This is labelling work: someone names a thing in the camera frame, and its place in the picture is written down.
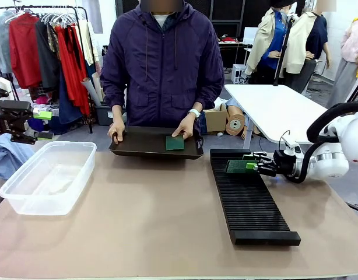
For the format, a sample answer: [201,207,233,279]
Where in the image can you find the red dress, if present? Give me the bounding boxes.
[54,24,92,117]

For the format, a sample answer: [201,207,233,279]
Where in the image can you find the headless tan mannequin torso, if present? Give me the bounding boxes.
[224,98,257,141]

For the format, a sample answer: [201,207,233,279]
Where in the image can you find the cream garment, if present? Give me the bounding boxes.
[76,19,96,67]

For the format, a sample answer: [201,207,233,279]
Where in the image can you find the green PCB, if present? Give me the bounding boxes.
[225,159,255,174]
[164,134,187,152]

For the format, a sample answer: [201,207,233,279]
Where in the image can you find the dark blue garment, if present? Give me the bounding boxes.
[48,69,84,135]

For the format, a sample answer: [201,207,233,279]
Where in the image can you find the black plastic tray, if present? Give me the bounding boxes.
[108,125,205,160]

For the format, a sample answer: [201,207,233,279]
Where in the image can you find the mannequin in cream jacket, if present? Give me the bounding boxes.
[283,0,332,95]

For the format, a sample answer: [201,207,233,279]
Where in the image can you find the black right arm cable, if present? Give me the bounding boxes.
[294,100,358,184]

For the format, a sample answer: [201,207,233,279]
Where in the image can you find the black metal clothes rack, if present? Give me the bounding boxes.
[0,5,94,134]

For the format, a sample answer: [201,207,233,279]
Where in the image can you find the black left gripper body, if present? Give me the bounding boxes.
[0,98,37,145]

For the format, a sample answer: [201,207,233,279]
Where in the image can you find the person's left forearm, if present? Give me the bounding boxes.
[189,81,226,118]

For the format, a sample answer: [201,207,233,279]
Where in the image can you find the white monitor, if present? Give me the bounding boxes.
[243,26,259,45]

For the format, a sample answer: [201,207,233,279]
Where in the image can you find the white plastic hangers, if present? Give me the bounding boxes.
[40,11,77,27]

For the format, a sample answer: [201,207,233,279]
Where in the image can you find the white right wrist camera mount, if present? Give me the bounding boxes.
[279,139,305,157]

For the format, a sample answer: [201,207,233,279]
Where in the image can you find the person's left hand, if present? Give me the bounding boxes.
[171,114,196,140]

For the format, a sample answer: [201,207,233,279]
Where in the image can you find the mannequin in pink top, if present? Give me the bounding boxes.
[326,16,358,109]

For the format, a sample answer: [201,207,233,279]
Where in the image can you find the clear plastic storage box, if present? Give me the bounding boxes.
[0,141,97,216]

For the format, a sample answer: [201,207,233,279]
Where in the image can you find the person in purple jacket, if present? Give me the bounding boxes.
[99,0,226,138]

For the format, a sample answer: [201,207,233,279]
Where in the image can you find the white table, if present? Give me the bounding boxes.
[224,83,328,145]

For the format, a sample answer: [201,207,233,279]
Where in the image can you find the person's right hand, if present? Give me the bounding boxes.
[107,118,127,145]

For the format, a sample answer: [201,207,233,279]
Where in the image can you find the person's right forearm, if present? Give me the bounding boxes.
[100,78,128,123]

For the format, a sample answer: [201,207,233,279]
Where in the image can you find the dark grey storage bin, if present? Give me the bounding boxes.
[95,104,115,127]

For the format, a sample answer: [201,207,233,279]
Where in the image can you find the paper rolls bundle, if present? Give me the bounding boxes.
[80,71,106,108]

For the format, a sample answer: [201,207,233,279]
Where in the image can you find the red sweater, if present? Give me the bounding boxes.
[8,13,43,90]

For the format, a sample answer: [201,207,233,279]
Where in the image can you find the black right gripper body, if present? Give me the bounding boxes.
[273,149,299,178]

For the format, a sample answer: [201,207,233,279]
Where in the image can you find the light blue cloth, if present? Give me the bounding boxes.
[0,132,37,181]

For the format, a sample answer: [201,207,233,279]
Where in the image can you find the black slotted PCB rack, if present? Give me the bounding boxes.
[209,148,301,246]

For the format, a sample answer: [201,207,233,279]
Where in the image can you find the brown cardboard box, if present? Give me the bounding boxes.
[203,103,228,134]

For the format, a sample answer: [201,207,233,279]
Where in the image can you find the dark grey garment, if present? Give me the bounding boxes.
[35,19,62,92]

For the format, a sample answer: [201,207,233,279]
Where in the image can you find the black tripod pole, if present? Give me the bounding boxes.
[273,14,297,87]

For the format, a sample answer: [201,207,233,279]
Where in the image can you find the mannequin in beige coat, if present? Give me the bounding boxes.
[245,0,297,78]

